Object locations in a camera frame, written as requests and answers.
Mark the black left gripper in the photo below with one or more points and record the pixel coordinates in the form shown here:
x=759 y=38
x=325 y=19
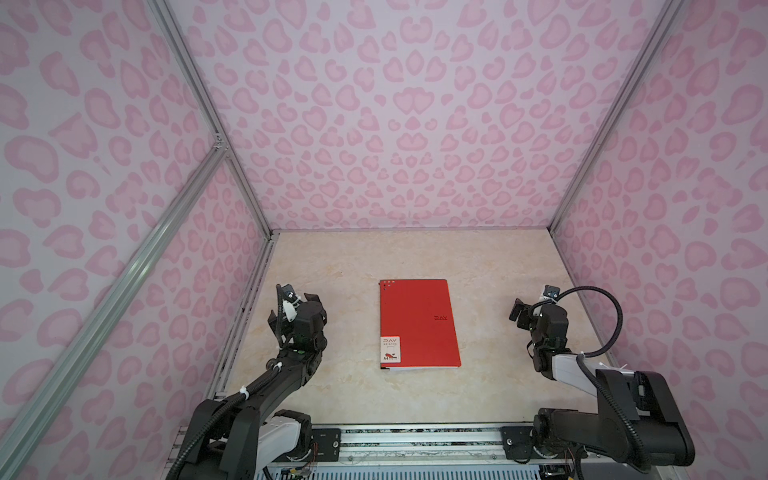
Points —
x=273 y=322

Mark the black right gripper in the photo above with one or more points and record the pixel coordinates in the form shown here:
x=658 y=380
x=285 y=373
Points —
x=527 y=314

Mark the red black folder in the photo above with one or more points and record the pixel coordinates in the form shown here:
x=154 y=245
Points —
x=417 y=328

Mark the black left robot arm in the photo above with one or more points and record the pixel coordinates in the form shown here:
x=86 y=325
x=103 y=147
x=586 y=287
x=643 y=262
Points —
x=239 y=436

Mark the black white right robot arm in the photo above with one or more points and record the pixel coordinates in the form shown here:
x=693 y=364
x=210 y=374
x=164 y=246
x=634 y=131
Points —
x=637 y=422

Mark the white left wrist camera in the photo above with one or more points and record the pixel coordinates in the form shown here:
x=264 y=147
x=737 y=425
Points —
x=289 y=302

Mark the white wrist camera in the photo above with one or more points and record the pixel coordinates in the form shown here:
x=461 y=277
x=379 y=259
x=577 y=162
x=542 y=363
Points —
x=289 y=302
x=550 y=293

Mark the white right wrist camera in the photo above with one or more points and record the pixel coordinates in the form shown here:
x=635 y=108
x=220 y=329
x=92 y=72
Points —
x=550 y=293

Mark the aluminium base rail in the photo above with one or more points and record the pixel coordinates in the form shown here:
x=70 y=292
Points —
x=435 y=451

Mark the aluminium frame diagonal bar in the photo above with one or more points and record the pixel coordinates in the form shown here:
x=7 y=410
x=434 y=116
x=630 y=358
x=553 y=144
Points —
x=39 y=413

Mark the aluminium frame left post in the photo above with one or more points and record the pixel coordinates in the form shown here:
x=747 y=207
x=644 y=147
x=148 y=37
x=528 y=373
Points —
x=172 y=31

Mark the aluminium frame post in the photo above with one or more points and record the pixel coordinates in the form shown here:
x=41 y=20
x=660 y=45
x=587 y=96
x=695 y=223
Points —
x=662 y=28
x=172 y=31

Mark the aluminium frame right post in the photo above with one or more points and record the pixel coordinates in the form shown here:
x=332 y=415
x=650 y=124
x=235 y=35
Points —
x=662 y=28

